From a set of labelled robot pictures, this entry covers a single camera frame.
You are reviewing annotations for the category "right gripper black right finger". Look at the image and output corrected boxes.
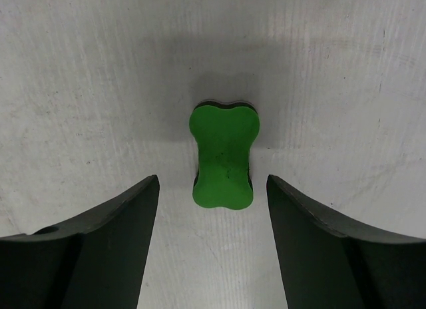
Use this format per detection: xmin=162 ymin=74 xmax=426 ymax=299
xmin=266 ymin=175 xmax=425 ymax=308

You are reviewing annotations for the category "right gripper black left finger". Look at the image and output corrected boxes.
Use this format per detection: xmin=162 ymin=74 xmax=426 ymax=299
xmin=1 ymin=175 xmax=160 ymax=308

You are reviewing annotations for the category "green bone-shaped eraser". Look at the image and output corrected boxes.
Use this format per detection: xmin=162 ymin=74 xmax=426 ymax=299
xmin=189 ymin=101 xmax=260 ymax=210

